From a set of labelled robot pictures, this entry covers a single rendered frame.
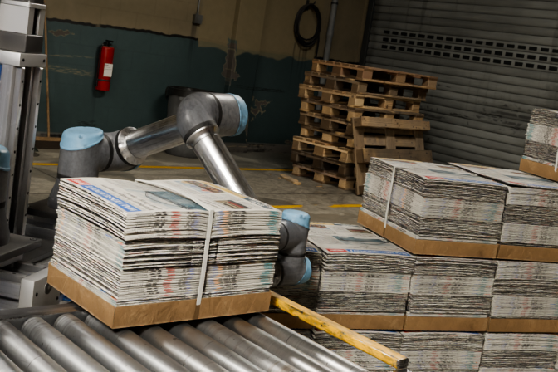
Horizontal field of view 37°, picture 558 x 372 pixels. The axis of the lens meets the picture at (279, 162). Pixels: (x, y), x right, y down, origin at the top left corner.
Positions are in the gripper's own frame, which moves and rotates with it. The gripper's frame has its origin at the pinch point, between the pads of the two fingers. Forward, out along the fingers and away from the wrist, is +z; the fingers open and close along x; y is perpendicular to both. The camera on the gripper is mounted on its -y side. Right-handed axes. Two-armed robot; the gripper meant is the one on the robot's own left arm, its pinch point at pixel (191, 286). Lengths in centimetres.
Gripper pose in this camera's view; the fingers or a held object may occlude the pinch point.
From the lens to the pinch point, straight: 199.0
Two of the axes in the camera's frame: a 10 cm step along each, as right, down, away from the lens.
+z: -7.5, -0.2, -6.6
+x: 6.4, 2.0, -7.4
